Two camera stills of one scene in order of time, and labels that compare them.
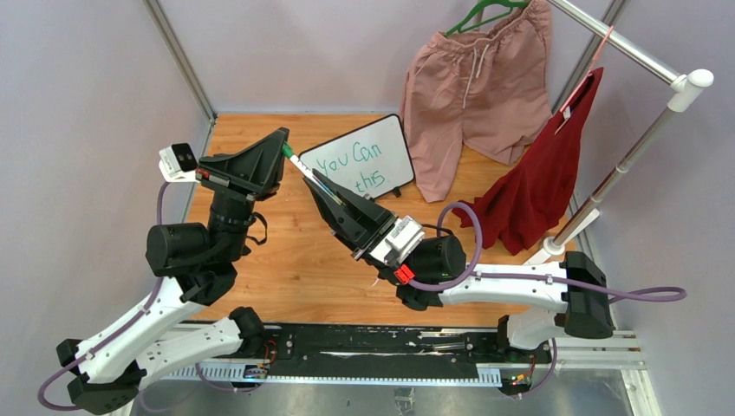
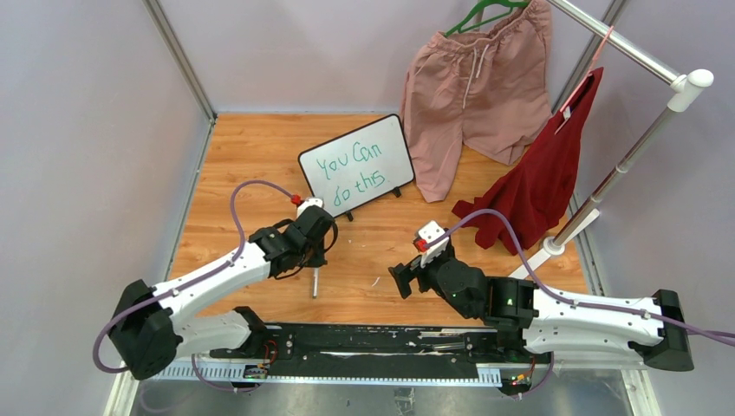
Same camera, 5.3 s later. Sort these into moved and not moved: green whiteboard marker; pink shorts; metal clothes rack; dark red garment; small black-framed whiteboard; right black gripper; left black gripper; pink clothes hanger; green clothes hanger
Moved: left black gripper; right black gripper; green whiteboard marker
Not moved: dark red garment; green clothes hanger; small black-framed whiteboard; pink shorts; pink clothes hanger; metal clothes rack
